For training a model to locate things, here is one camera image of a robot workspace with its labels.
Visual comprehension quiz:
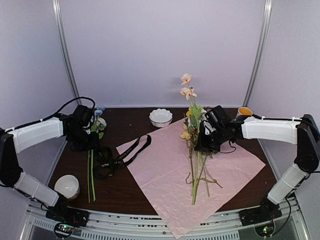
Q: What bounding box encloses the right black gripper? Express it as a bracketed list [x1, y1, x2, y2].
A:
[195, 126, 227, 153]

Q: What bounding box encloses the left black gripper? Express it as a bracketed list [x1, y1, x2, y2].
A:
[68, 127, 100, 152]

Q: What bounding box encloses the blue flower stem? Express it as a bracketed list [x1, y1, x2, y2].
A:
[94, 106, 105, 119]

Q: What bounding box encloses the black printed ribbon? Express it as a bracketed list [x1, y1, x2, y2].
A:
[93, 134, 152, 180]

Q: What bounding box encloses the patterned mug orange inside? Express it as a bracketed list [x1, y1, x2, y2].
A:
[236, 107, 253, 120]

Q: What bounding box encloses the dark yellow flower stem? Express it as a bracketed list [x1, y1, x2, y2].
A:
[185, 150, 223, 205]

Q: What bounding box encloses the peach flower stem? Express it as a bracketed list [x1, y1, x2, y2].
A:
[179, 73, 203, 148]

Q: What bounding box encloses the scalloped white bowl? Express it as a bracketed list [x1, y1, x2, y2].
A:
[149, 108, 173, 128]

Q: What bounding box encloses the pink wrapping paper sheet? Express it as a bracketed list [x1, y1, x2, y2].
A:
[128, 120, 265, 239]

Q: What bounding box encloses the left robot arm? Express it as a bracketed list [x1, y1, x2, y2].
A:
[0, 105, 99, 222]

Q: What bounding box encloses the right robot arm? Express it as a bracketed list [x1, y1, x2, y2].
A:
[194, 105, 320, 221]

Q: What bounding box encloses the round white bowl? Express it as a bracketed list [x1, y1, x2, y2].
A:
[54, 174, 80, 200]

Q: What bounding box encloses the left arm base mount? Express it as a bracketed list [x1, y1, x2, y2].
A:
[45, 208, 90, 227]

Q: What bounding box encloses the front aluminium rail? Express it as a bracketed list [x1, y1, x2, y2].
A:
[19, 197, 311, 240]

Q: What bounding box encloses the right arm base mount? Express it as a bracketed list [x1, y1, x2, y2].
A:
[238, 206, 283, 227]

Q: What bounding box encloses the left aluminium frame post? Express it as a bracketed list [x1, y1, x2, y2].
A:
[52, 0, 80, 98]

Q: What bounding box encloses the aluminium frame post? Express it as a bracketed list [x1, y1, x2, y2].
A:
[52, 0, 80, 98]
[242, 0, 273, 107]

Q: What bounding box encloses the right aluminium frame post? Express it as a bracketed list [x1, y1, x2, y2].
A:
[242, 0, 273, 107]

